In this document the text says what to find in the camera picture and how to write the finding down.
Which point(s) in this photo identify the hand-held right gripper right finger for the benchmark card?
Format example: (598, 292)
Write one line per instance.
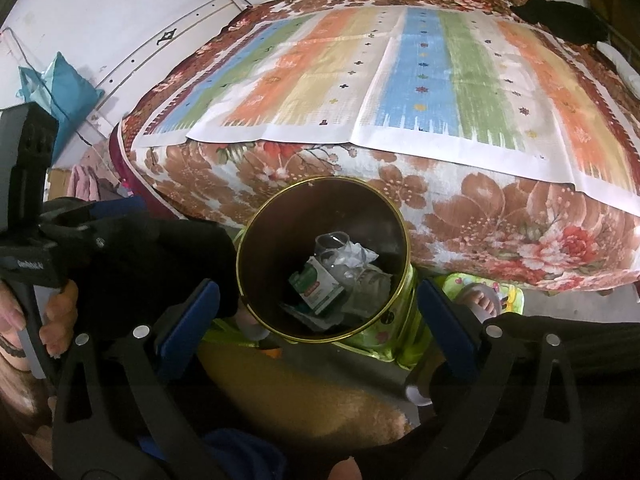
(447, 330)

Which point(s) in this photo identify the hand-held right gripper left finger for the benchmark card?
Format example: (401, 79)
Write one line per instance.
(185, 330)

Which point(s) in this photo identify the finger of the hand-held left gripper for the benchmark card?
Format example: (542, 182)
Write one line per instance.
(120, 205)

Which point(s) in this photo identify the white paper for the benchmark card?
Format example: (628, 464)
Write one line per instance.
(361, 254)

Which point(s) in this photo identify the white cardboard medicine box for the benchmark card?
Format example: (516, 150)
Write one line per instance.
(315, 285)

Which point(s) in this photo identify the brown gold-rimmed bin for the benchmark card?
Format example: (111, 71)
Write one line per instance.
(280, 220)

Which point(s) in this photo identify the person's left forearm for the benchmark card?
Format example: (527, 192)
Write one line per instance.
(20, 400)

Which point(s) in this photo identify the person's left hand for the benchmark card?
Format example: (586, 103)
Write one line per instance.
(60, 315)

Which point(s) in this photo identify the person's foot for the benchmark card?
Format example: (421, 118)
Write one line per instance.
(480, 297)

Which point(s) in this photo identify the black trousers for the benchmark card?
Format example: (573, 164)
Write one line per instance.
(165, 260)

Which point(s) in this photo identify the blue bag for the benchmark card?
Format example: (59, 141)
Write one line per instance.
(60, 90)

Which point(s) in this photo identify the dark blue cloth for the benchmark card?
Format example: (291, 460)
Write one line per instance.
(240, 455)

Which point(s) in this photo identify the white bed headboard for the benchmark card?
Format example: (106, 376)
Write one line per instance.
(150, 45)

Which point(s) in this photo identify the striped colourful mat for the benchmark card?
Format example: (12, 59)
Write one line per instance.
(425, 85)

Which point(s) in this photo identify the black cloth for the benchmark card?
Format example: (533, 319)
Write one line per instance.
(555, 15)

